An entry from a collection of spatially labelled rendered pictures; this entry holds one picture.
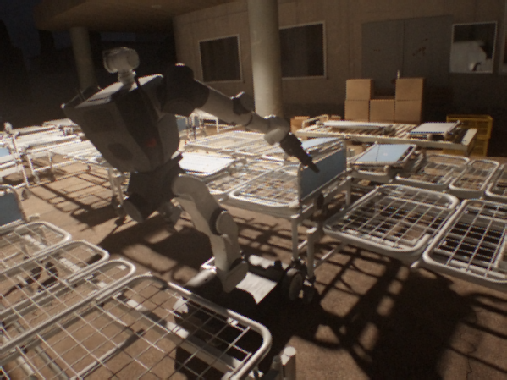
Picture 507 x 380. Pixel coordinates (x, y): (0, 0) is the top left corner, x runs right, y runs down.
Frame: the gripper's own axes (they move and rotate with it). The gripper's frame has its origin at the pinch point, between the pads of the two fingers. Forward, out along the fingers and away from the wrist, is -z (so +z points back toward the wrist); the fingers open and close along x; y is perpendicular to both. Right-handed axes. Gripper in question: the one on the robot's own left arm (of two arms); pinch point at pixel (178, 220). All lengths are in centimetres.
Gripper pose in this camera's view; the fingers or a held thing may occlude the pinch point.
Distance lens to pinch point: 185.2
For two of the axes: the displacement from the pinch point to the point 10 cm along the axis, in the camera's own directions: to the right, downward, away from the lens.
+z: -3.2, -5.9, -7.4
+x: 2.9, -8.0, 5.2
